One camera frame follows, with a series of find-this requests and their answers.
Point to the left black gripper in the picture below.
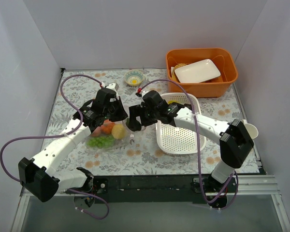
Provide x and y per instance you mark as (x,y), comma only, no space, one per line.
(116,111)

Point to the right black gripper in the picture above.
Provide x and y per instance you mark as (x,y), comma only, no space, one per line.
(137,115)

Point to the orange pumpkin toy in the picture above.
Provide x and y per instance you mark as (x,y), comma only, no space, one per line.
(107,127)

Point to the yellow lemon toy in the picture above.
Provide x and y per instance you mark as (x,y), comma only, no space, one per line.
(118,131)

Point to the pink peach toy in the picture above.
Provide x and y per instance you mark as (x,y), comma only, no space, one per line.
(97,132)

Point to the clear zip top bag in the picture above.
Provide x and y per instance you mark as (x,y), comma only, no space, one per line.
(111,135)

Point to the green grapes toy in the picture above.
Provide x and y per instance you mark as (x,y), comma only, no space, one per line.
(101,142)

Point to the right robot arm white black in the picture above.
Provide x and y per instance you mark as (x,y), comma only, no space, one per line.
(235,139)

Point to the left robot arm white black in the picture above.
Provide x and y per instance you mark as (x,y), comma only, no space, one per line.
(39,174)

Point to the floral table mat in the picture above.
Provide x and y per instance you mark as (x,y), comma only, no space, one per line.
(142,157)

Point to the white perforated plastic basket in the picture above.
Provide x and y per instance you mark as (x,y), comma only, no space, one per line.
(178,141)

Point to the small patterned bowl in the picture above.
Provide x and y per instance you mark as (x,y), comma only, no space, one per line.
(134,78)

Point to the woven straw coaster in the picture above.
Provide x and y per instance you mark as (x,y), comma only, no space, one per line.
(181,73)

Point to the white rectangular plate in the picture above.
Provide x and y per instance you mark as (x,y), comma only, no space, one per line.
(204,70)

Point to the white mug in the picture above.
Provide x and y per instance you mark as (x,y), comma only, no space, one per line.
(251,129)

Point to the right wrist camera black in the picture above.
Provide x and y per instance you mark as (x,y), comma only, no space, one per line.
(154,100)

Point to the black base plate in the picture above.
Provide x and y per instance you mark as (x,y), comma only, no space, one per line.
(148,188)

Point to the aluminium frame rail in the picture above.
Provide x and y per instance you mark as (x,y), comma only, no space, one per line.
(254,204)

